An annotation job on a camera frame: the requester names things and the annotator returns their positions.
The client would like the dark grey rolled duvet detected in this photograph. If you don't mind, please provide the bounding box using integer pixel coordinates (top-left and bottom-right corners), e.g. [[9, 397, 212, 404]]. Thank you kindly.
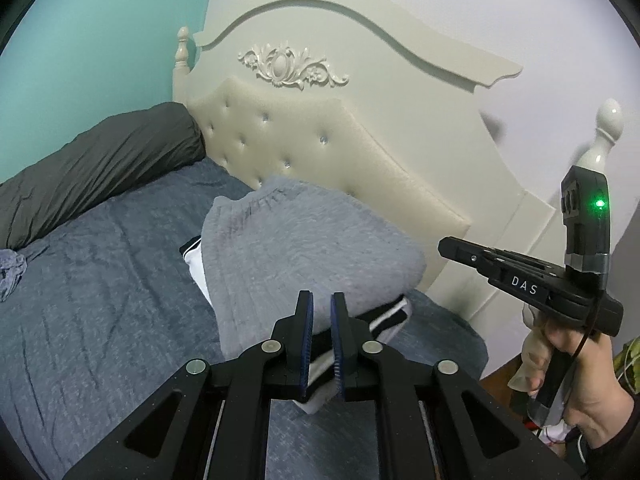
[[0, 102, 207, 251]]

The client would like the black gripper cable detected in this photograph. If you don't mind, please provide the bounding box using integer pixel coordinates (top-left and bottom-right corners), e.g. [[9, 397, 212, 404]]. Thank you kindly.
[[567, 260, 610, 376]]

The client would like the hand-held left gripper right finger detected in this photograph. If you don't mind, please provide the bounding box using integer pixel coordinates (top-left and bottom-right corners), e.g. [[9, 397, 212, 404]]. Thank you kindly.
[[330, 292, 581, 480]]

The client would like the bed with blue-grey sheet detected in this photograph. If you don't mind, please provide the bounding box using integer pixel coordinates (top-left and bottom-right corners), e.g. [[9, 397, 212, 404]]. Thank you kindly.
[[0, 157, 488, 480]]

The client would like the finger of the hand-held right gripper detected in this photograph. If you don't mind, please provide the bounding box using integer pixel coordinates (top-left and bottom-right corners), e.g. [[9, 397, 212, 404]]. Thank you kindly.
[[438, 237, 566, 282]]

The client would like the white black-striped garment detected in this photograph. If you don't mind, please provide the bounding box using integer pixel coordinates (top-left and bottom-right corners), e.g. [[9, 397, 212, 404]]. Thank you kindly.
[[180, 237, 413, 416]]

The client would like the cream tufted headboard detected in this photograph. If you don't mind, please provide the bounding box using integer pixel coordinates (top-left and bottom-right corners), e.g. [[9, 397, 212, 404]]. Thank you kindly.
[[172, 0, 626, 331]]

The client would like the person's right forearm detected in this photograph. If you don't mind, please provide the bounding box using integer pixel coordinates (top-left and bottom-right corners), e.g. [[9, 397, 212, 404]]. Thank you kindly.
[[575, 392, 640, 480]]

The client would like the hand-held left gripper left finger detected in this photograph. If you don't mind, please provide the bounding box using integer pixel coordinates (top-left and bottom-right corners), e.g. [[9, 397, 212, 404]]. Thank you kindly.
[[62, 290, 315, 480]]

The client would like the small blue-grey cloth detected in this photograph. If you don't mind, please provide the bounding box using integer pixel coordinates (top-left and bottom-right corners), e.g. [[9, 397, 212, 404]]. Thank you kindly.
[[0, 249, 28, 303]]

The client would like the person's right hand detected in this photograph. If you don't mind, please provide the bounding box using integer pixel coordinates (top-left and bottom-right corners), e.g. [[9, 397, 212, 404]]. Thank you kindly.
[[510, 310, 633, 450]]

